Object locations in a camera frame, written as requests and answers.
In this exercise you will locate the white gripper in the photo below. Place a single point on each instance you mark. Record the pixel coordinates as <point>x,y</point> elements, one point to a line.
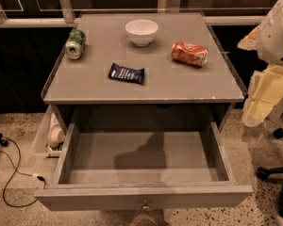
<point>275,40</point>

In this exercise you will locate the grey top drawer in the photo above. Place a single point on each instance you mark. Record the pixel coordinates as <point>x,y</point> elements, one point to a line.
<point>114,170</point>

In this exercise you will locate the grey cabinet with flat top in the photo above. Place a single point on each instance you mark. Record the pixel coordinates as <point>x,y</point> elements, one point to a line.
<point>166,81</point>

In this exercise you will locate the small metal drawer knob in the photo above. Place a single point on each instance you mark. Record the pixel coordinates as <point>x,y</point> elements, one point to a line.
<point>145,205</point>

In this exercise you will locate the orange soda can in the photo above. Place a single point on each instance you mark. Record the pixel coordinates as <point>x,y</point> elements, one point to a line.
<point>190,54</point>

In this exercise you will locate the black chair base leg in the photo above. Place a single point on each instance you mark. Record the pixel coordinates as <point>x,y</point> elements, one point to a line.
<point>264,173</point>

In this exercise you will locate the white ceramic bowl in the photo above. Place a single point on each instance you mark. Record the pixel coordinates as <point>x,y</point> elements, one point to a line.
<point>141,32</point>

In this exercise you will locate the dark blue snack packet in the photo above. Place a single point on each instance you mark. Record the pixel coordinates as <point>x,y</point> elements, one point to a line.
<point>121,73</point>

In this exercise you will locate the green soda can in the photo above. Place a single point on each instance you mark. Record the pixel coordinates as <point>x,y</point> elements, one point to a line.
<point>74,45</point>

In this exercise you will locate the white cup in bin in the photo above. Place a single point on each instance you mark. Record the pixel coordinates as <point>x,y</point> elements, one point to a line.
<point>56,136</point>

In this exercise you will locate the metal window frame rail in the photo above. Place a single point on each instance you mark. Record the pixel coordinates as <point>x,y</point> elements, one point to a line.
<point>66,10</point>

